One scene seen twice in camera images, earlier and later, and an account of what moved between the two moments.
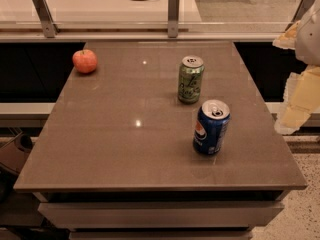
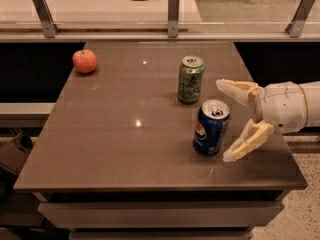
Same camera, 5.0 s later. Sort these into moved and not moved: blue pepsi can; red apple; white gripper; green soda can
Moved: white gripper
Not moved: blue pepsi can; red apple; green soda can
